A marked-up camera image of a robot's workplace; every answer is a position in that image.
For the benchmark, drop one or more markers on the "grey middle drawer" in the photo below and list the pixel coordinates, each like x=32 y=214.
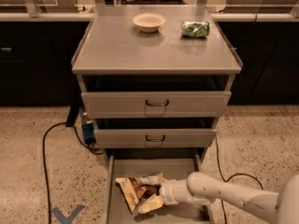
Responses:
x=154 y=138

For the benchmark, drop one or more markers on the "grey drawer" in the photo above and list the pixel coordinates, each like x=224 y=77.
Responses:
x=155 y=104
x=116 y=210
x=154 y=138

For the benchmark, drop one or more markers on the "grey bottom drawer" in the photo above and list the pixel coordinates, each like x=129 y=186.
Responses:
x=116 y=210

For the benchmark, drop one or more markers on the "grey top drawer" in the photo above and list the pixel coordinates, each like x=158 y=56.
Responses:
x=155 y=104

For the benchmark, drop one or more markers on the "blue power adapter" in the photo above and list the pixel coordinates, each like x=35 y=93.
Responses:
x=88 y=132

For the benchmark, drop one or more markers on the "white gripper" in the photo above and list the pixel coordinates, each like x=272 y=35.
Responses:
x=167 y=191

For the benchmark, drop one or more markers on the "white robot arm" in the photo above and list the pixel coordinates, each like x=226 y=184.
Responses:
x=201 y=189

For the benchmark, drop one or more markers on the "grey drawer cabinet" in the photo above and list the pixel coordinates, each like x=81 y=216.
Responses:
x=118 y=56

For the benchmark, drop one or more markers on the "white paper bowl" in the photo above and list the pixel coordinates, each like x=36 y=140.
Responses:
x=148 y=22

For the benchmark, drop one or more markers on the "brown chip bag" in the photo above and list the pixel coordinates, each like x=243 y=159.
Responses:
x=137 y=190

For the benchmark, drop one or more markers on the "dark background counter cabinets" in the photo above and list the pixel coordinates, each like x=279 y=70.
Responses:
x=35 y=61

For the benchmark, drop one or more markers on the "green snack bag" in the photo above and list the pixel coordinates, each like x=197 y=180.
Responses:
x=195 y=29

